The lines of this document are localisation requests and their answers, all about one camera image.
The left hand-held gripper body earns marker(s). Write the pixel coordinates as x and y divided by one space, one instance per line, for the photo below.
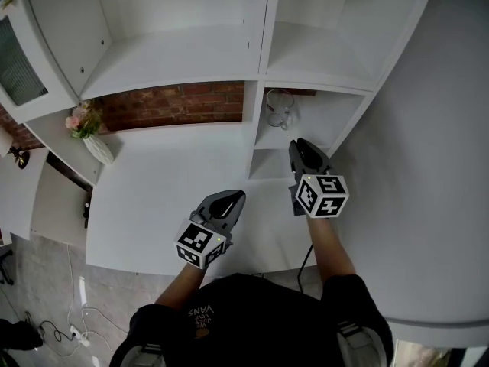
200 239

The white side cabinet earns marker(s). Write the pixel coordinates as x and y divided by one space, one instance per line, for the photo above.
49 201

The white ribbed vase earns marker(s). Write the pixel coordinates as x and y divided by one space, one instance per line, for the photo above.
98 149

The black bag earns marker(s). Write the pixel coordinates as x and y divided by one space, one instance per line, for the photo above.
17 335

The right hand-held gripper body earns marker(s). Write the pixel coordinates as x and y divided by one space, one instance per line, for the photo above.
322 195

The black chair base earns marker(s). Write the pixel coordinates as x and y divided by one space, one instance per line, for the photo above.
5 268

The white power strip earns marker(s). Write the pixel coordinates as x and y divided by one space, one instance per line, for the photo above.
79 335

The person's left forearm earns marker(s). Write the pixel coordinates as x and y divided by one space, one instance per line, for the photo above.
185 283

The white glass-panel cabinet door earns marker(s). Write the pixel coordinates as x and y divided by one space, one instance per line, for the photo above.
23 71

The pink flower bouquet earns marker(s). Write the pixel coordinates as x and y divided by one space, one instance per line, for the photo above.
82 121

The person's black t-shirt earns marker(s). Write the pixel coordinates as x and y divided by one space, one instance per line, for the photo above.
252 319

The person's right forearm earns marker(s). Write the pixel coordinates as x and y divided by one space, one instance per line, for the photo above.
330 249

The black ornament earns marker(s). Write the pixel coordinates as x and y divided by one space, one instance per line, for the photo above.
20 157

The clear glass cup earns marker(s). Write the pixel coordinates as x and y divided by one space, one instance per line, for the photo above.
279 109

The white shelf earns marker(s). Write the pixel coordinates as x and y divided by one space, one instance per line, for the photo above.
179 57

